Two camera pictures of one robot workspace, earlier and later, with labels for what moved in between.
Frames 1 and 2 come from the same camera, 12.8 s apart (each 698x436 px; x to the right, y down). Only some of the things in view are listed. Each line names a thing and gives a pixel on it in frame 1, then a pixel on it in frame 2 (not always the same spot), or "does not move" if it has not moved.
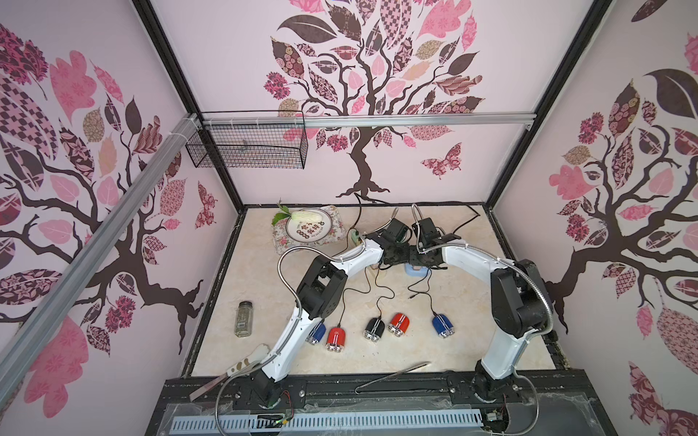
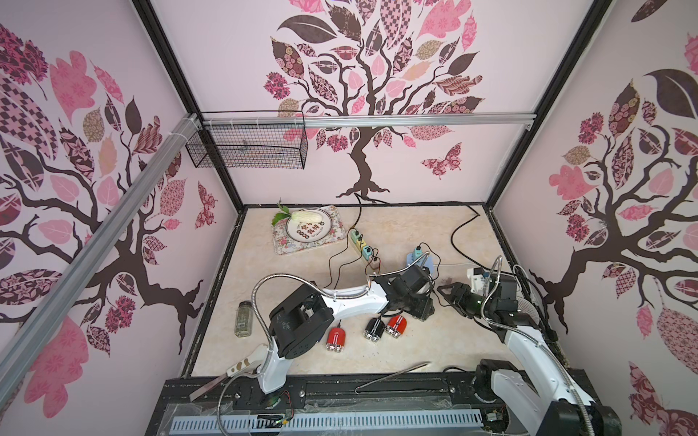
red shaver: (399, 324) does not move
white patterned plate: (309, 232) does not move
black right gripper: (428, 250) to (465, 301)
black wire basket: (274, 139) does not move
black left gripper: (403, 259) to (423, 311)
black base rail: (368, 392) does not move
